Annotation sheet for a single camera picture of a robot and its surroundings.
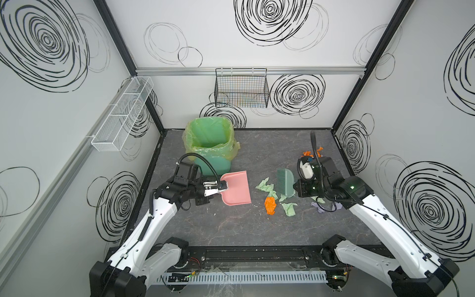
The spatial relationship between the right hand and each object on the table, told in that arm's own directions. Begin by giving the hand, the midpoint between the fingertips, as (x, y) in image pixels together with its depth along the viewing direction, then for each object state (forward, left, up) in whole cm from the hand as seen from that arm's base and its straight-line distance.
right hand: (292, 186), depth 72 cm
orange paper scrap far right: (+30, -17, -18) cm, 39 cm away
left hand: (+2, +31, -5) cm, 32 cm away
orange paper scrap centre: (0, +6, -19) cm, 20 cm away
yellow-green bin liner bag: (+34, +38, -9) cm, 52 cm away
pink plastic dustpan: (+2, +22, -9) cm, 24 cm away
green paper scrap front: (-1, -3, -20) cm, 20 cm away
